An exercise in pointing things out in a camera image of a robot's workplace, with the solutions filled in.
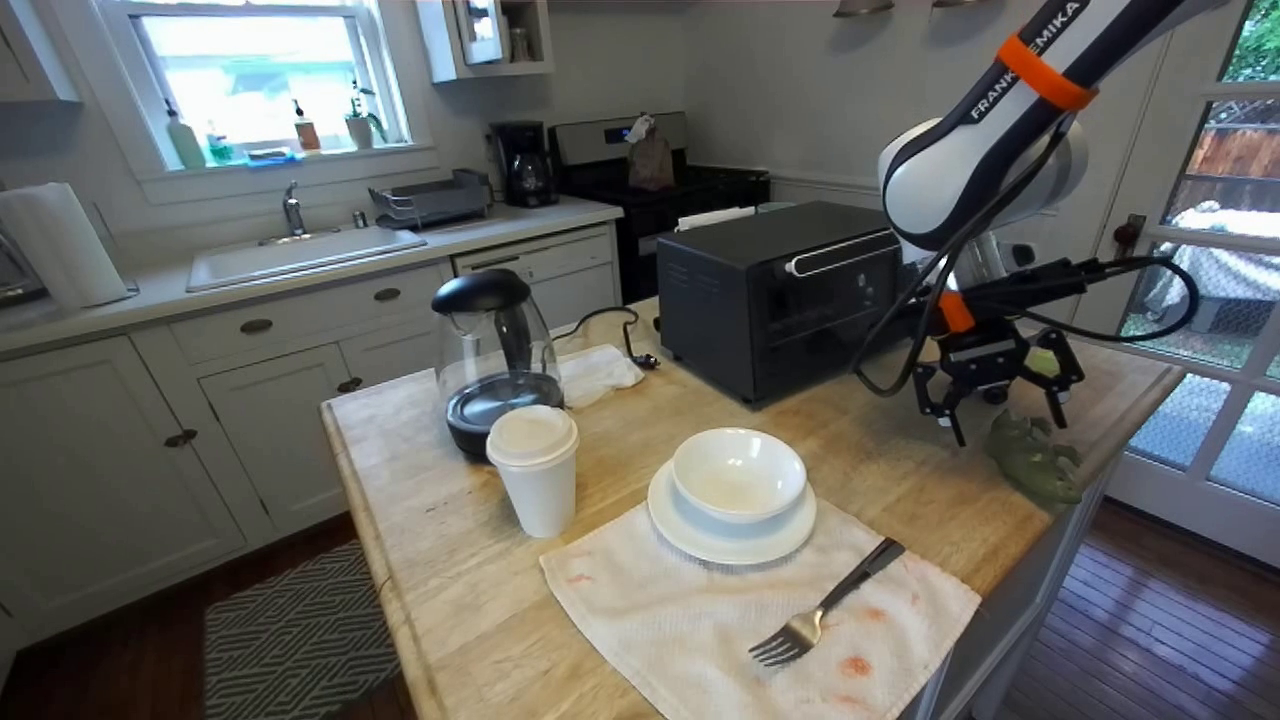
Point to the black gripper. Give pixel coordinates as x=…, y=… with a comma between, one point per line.
x=993, y=356

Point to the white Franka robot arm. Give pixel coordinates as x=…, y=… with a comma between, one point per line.
x=985, y=145

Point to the white glass door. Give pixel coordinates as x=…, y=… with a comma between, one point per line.
x=1200, y=425

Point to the metal fork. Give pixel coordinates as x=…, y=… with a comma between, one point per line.
x=834, y=601

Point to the black toaster oven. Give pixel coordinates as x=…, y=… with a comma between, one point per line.
x=745, y=321

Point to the white bowl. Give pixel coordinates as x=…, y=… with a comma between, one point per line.
x=736, y=475

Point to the white plate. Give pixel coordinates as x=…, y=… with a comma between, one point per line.
x=726, y=545

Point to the floral dish towel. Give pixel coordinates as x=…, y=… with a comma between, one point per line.
x=713, y=219

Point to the black and steel stove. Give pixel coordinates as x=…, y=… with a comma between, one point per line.
x=667, y=202

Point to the stained white cloth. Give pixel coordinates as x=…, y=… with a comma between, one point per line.
x=667, y=626

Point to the white paper napkin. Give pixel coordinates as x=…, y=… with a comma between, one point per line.
x=593, y=374

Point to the brown paper bag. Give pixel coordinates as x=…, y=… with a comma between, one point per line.
x=648, y=162

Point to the white paper cup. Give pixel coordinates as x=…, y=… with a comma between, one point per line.
x=537, y=475

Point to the glass electric kettle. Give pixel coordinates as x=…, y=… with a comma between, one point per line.
x=496, y=363

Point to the black coffee maker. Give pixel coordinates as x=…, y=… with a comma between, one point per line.
x=521, y=164

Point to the white wooden-top kitchen island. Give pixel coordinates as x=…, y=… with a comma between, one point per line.
x=466, y=601

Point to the grey dish rack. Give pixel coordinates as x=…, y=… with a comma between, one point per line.
x=431, y=202

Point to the glass-door upper cabinet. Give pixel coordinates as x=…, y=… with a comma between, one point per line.
x=480, y=39

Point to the small potted plant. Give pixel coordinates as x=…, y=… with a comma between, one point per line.
x=360, y=124

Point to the white kitchen sink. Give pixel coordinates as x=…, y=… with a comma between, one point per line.
x=303, y=258

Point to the metal sink faucet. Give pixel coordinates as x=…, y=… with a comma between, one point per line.
x=292, y=211

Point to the grey patterned rug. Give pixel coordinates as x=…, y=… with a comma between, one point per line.
x=303, y=641

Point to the reddish dish soap bottle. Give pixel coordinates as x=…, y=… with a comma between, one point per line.
x=306, y=128

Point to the small blue sponge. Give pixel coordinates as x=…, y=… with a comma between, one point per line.
x=266, y=159

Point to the kitchen window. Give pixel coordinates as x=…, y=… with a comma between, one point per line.
x=255, y=73

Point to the white soap bottle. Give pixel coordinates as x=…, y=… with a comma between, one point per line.
x=185, y=142

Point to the white kitchen counter cabinets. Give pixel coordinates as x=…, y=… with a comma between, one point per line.
x=123, y=455

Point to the white paper towel roll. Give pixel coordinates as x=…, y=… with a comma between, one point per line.
x=60, y=244

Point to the white upper cabinet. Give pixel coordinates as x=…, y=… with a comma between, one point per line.
x=35, y=54

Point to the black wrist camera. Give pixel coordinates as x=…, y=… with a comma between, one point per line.
x=1032, y=286

